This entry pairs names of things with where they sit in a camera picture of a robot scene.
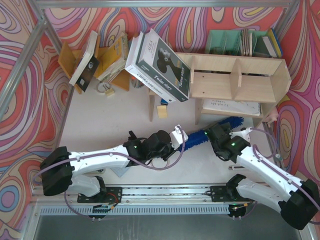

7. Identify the yellow sticky note pad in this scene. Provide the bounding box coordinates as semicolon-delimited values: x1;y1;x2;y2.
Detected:
157;105;168;119

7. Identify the teal desk file organizer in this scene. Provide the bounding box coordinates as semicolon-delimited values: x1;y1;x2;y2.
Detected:
204;28;277;58

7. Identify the small blue sharpener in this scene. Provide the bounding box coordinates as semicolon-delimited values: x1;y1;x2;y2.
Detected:
160;99;169;106

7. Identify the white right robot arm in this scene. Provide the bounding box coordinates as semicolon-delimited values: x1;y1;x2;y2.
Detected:
204;123;320;230

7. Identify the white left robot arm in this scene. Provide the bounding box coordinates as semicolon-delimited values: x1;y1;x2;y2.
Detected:
40;130;179;197

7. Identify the light wooden bookshelf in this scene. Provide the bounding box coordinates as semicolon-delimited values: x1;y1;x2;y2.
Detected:
148;51;292;130

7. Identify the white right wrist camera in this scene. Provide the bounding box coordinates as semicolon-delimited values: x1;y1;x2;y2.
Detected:
229;127;253;142

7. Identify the gold binder clip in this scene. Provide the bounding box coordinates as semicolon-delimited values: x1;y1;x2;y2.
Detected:
104;87;115;97

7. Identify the blue microfiber duster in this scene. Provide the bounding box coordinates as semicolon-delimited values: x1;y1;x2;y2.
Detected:
184;116;248;159

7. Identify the stack of yellow books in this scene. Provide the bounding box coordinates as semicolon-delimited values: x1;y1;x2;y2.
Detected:
95;32;129;83

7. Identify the large Twins story book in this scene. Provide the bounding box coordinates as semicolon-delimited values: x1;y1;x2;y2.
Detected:
125;29;191;103

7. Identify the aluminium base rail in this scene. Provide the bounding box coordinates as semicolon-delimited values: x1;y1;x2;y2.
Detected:
31;184;249;205

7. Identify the yellow wooden book rack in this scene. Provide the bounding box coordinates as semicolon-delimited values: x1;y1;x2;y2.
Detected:
58;31;130;94

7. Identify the pen cup with pens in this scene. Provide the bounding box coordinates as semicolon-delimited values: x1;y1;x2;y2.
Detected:
130;75;144;89

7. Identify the blue and yellow book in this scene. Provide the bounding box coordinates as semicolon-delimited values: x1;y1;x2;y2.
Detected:
262;28;283;59

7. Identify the pink eraser figure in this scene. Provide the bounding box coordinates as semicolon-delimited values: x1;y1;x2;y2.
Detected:
265;107;279;126

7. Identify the beige masking tape roll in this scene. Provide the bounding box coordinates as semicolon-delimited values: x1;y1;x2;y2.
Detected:
150;158;171;171

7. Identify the white and black paperback book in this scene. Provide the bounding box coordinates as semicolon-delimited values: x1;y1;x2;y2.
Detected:
69;30;99;92

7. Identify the white spiral notebook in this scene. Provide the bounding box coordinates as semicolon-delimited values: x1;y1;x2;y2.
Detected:
202;99;261;116

